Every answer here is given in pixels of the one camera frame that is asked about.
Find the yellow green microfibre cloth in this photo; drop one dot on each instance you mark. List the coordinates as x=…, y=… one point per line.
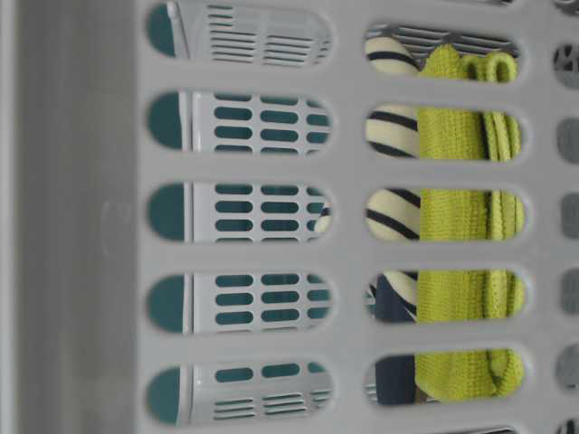
x=468, y=215

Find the cream navy striped cloth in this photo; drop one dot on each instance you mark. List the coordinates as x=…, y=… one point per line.
x=393, y=214

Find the grey plastic shopping basket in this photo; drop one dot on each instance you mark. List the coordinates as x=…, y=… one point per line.
x=79, y=166

